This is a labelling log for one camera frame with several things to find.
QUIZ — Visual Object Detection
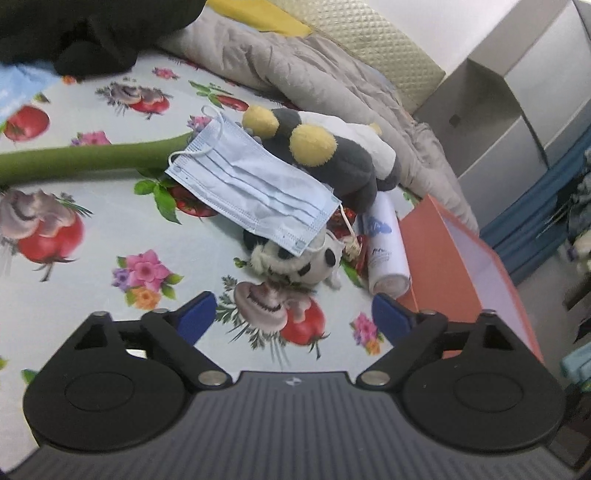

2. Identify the dark red candy packet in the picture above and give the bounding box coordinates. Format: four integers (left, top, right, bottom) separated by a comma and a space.
342, 234, 369, 277

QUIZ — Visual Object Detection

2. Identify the small panda plush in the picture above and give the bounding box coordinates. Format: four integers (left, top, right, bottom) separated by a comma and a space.
242, 228, 344, 290

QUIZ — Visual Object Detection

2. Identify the blue surgical mask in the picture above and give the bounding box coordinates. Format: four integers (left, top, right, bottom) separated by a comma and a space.
165, 107, 342, 257

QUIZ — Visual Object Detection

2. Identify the red foil snack packet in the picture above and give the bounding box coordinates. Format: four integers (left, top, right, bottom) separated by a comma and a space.
342, 207, 356, 225

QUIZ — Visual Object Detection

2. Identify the white spray can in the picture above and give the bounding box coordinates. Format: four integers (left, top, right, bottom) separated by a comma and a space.
363, 192, 411, 299

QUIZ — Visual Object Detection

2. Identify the pink cardboard box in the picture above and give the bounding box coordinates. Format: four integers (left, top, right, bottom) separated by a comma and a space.
400, 196, 543, 359

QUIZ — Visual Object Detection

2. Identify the floral bed sheet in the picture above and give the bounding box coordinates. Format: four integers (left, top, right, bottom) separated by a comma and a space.
1, 52, 391, 470

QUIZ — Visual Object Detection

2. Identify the blue curtain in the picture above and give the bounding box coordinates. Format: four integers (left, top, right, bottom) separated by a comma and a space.
481, 132, 590, 284

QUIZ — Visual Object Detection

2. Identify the green back massager brush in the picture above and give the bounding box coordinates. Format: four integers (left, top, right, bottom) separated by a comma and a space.
1, 133, 193, 185

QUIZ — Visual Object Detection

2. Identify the grey white penguin plush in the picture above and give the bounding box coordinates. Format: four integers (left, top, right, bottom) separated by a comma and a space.
242, 105, 401, 214

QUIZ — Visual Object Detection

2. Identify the grey wardrobe cabinet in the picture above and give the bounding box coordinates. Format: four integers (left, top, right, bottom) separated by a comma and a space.
416, 1, 590, 227

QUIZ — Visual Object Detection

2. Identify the grey duvet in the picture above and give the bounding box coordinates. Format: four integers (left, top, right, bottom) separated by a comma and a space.
157, 8, 479, 232

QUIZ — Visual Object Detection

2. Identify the blue star bed sheet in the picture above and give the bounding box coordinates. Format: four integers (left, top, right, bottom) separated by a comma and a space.
0, 62, 59, 122

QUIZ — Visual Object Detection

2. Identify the black clothing pile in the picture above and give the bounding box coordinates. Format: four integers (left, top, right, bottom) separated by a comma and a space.
1, 0, 205, 77

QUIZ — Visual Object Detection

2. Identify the cream quilted headboard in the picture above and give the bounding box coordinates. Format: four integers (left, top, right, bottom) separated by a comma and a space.
273, 0, 446, 113

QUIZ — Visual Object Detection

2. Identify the yellow pillow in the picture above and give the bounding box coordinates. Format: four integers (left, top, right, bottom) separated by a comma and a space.
206, 0, 312, 37

